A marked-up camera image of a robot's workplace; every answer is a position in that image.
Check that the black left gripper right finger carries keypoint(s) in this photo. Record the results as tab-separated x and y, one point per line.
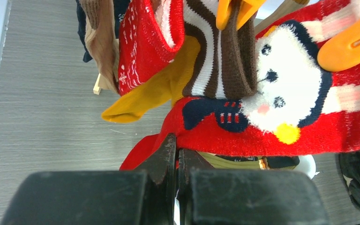
210	196

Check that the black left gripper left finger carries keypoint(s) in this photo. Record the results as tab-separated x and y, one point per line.
143	196

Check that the red penguin sock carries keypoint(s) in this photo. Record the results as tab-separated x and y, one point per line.
298	109

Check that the mustard yellow brown-cuffed sock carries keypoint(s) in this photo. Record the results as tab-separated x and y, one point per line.
211	71

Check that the brown sock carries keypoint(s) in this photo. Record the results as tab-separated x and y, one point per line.
100	38

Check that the orange clip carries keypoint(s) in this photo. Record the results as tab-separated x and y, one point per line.
342	51
243	10

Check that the red snowflake sock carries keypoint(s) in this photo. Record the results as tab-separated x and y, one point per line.
149	39

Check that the olive green sock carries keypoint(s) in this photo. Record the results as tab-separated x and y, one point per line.
253	162

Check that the white plastic basket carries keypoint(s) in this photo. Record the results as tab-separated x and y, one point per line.
307	166

